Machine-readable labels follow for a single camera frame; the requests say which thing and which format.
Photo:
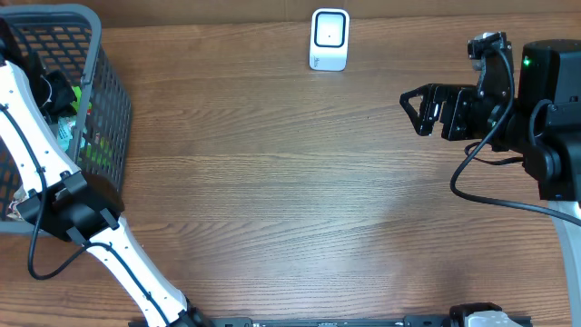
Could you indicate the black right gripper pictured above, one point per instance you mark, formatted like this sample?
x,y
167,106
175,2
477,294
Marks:
x,y
455,97

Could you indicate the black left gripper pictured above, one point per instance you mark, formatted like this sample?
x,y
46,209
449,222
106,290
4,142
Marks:
x,y
64,94

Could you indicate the brown clear snack bag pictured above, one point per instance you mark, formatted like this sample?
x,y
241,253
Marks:
x,y
12,212

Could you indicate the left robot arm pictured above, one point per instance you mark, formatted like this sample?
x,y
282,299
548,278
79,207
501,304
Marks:
x,y
68,203

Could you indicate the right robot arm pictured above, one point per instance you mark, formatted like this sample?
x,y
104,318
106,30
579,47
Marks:
x,y
536,116

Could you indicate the white barcode scanner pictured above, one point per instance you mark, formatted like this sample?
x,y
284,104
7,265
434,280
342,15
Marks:
x,y
329,39

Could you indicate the grey plastic mesh basket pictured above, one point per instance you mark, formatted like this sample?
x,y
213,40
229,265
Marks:
x,y
69,38

